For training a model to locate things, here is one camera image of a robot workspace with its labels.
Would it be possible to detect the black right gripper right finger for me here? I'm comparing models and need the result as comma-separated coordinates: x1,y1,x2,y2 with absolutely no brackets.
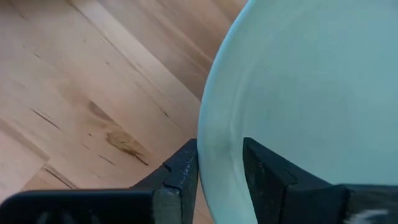
242,136,398,224

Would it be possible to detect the light blue plate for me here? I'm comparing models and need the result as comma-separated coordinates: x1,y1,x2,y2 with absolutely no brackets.
197,0,398,224

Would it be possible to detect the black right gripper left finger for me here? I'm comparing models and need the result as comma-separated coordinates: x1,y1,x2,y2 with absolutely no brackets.
0,138,200,224

